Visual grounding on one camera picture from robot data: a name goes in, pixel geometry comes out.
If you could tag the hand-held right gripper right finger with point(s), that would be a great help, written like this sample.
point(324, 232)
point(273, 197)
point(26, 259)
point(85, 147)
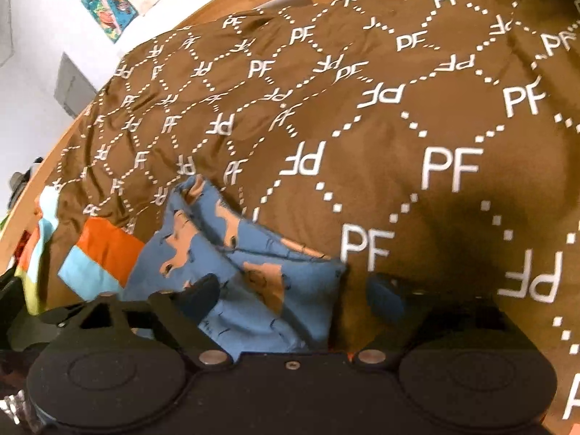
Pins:
point(383, 301)

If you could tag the grey wall panel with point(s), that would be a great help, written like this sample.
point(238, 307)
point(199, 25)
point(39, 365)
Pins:
point(75, 86)

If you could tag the colourful wall poster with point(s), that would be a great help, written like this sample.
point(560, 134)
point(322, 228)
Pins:
point(106, 4)

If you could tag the brown patterned blanket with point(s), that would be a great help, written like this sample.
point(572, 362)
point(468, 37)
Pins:
point(362, 122)

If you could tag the wooden bed frame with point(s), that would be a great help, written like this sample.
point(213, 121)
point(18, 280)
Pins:
point(217, 2)

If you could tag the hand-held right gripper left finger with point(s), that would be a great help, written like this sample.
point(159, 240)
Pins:
point(199, 292)

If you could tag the colour-block cloth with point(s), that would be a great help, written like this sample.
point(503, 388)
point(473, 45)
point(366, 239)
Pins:
point(97, 253)

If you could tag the blue printed pants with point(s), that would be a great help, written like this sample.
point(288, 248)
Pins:
point(258, 281)

